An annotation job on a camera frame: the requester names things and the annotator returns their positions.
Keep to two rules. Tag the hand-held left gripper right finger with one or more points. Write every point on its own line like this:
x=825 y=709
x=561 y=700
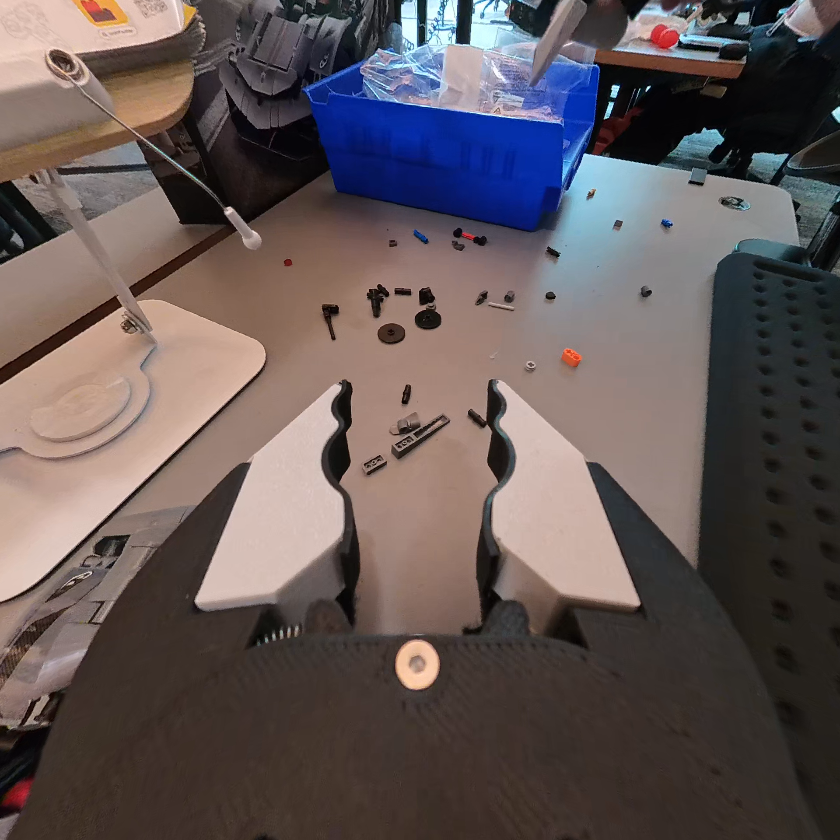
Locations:
x=564 y=525

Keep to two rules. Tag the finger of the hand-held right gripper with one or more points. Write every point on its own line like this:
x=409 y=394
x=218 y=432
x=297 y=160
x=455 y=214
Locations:
x=561 y=33

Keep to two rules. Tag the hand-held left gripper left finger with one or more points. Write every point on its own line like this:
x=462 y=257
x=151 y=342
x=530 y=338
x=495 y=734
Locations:
x=282 y=525

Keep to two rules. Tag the blue plastic bin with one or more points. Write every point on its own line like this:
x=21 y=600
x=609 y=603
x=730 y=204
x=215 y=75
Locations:
x=446 y=164

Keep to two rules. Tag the white metal book stand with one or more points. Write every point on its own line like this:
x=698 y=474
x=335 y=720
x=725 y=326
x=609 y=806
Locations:
x=131 y=426

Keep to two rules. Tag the lego car model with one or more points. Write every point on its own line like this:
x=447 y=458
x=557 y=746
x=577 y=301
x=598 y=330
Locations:
x=52 y=630

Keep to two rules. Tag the lego instruction booklet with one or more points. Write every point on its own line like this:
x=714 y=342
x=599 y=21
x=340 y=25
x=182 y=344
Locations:
x=39 y=26

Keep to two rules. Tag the scattered small lego pieces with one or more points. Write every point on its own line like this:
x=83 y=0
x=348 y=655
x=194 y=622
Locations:
x=391 y=333

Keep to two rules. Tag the black lego set box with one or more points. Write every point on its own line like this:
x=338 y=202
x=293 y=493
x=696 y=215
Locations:
x=262 y=118

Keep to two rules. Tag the red round object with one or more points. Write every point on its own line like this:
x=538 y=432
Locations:
x=664 y=34

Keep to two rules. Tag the black perforated pad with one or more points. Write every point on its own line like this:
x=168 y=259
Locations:
x=774 y=459

